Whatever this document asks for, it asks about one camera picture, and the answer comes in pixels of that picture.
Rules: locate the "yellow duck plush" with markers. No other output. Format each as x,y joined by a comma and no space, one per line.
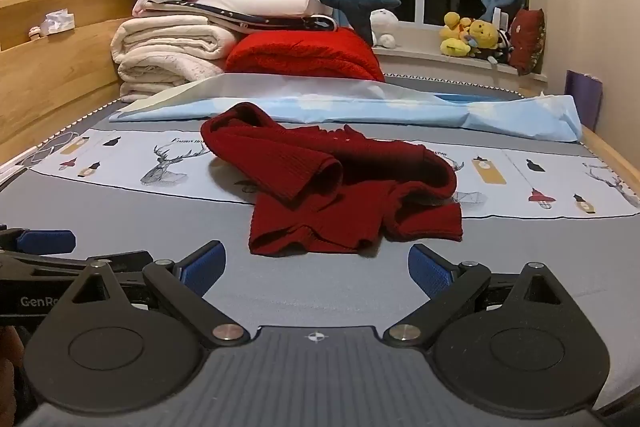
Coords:
455,34

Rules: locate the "dark red knit sweater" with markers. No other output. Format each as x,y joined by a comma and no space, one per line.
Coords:
320,217

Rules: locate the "tissue pack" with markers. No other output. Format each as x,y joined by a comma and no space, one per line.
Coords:
57,22

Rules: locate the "purple bag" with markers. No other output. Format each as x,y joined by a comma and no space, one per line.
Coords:
585,99

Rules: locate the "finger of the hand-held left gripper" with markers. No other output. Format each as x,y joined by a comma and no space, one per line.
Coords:
45,239
75,263

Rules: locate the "red folded blanket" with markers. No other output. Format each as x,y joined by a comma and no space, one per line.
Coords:
300,54

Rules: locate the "white plastic item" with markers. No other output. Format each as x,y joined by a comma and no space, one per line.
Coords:
500,18

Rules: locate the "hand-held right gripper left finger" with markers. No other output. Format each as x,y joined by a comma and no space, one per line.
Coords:
205,264

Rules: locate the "navy starred cloth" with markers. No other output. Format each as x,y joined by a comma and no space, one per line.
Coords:
300,23

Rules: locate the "striped plush toy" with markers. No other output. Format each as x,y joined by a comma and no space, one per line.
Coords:
505,47

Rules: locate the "white windowsill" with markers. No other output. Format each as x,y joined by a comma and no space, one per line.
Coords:
425,59

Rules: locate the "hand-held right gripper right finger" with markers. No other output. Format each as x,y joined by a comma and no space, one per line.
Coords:
427,269

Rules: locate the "dark red cushion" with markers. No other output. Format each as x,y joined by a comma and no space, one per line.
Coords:
527,39

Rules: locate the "white seal plush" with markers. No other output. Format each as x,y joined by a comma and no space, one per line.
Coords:
384,24

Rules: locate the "yellow bear plush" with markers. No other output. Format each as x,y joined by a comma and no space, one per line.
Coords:
484,36

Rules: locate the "light blue duvet cover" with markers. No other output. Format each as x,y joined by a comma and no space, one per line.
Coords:
500,117

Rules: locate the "wooden bed frame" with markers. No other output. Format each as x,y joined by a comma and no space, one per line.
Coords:
60,72

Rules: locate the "small figurine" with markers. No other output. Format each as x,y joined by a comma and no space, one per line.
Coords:
35,33

